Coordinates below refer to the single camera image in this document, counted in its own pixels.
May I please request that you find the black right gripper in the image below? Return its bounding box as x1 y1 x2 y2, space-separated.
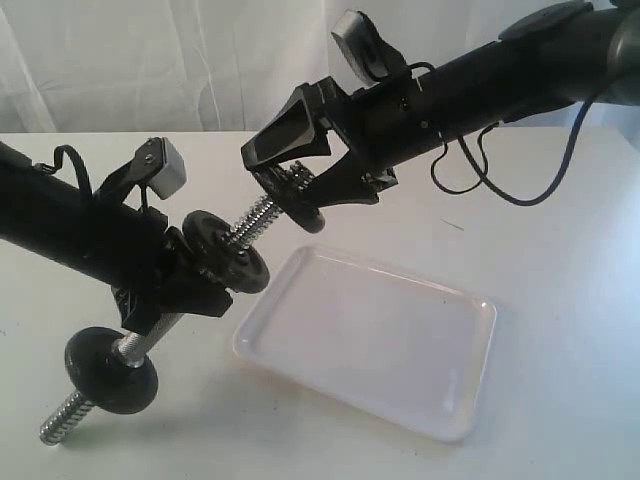
241 74 440 206

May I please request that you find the white rectangular plastic tray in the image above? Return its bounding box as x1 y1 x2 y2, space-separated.
233 245 497 443

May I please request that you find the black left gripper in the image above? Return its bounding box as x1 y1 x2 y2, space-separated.
112 207 233 333

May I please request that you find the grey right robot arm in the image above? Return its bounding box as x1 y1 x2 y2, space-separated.
241 1 639 207

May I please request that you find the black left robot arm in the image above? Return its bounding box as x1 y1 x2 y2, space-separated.
1 137 232 335

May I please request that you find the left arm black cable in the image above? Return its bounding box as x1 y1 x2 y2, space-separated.
32 144 151 211

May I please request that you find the chrome threaded dumbbell bar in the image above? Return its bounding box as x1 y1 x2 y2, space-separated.
40 173 285 446

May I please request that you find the black weight plate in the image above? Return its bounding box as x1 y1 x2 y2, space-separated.
265 163 325 234
64 327 158 415
182 210 270 294

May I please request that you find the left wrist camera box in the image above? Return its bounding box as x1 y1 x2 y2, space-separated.
132 137 187 200

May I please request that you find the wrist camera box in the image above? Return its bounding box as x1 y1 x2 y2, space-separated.
331 9 404 86
132 137 187 200

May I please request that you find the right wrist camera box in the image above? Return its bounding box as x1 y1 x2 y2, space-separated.
331 9 404 86

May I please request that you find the white backdrop curtain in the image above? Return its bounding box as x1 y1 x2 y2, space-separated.
0 0 640 134

